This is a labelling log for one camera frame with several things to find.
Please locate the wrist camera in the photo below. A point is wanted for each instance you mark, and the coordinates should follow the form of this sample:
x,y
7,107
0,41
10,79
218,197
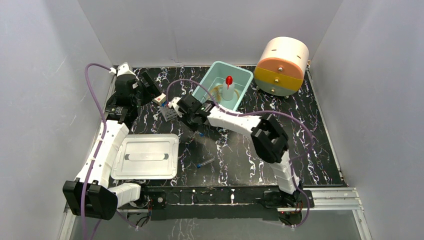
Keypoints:
x,y
173,105
124,69

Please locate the blue-cap test tube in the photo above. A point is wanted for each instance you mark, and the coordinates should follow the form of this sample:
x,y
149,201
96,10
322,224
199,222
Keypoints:
x,y
201,164
200,134

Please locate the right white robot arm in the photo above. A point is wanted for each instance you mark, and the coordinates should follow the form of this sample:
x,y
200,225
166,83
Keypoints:
x,y
270,141

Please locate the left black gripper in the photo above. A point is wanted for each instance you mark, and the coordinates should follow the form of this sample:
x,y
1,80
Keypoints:
x,y
151,88

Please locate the round orange yellow drawer cabinet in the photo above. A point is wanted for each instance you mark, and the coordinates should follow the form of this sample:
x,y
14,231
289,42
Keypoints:
x,y
281,68

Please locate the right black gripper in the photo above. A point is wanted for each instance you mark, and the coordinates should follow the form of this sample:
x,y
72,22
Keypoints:
x,y
183,119

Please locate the white bin lid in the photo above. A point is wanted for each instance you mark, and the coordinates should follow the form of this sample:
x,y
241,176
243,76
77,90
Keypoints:
x,y
147,157

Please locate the tan rubber tubing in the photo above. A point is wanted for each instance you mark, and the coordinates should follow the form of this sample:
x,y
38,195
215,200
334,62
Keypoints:
x,y
235,95

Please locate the red-cap wash bottle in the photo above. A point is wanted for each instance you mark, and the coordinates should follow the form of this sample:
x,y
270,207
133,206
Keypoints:
x,y
228,88

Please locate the small white red box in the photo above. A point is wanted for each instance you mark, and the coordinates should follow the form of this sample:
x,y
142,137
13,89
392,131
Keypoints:
x,y
160,100

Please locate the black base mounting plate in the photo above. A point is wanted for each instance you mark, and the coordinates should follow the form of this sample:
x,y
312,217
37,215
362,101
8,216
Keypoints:
x,y
237,202

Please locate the aluminium frame rail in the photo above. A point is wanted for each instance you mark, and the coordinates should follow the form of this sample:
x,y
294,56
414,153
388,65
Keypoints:
x,y
324,198

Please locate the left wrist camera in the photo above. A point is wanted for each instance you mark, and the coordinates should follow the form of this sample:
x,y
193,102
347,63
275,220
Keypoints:
x,y
124,69

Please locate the clear test tube rack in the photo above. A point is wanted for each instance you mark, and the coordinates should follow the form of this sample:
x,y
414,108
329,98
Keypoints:
x,y
167,113

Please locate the brown test tube brush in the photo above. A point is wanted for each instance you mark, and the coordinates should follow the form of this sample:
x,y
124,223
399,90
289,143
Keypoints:
x,y
217,93

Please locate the light teal plastic bin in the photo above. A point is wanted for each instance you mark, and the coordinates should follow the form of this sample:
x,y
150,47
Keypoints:
x,y
216,75

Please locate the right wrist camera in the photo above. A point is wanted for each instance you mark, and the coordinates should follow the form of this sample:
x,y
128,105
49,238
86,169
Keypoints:
x,y
173,105

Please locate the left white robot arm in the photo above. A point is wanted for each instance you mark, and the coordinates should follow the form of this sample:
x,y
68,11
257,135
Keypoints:
x,y
89,194

